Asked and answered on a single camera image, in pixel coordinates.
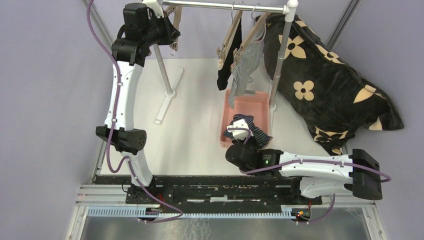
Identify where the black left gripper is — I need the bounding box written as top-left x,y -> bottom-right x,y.
142,10 -> 181,47

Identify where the dark blue striped underwear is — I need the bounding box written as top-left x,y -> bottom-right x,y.
223,113 -> 273,149

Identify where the beige hanger of black underwear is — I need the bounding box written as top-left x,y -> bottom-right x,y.
216,10 -> 243,71

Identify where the black underwear beige waistband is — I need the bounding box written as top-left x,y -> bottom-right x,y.
216,20 -> 242,91

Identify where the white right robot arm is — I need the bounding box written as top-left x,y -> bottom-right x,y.
225,140 -> 389,204

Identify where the empty beige clip hanger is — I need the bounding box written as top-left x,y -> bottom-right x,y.
165,5 -> 183,56

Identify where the grey striped underwear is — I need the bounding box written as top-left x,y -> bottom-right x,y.
228,25 -> 266,109

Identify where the beige hanger of grey underwear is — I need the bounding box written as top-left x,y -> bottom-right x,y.
233,12 -> 271,65

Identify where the pink plastic basket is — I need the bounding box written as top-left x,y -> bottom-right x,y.
219,89 -> 270,148

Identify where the black floral blanket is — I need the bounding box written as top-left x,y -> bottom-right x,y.
277,16 -> 404,156

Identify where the metal clothes rack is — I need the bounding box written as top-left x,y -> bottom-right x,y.
153,0 -> 299,125

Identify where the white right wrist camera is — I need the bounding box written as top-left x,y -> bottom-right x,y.
226,118 -> 253,141

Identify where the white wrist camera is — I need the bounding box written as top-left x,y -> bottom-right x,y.
141,0 -> 165,19
226,118 -> 253,141

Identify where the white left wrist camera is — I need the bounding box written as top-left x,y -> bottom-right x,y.
141,0 -> 165,19

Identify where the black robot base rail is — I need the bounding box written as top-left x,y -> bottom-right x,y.
94,175 -> 323,215

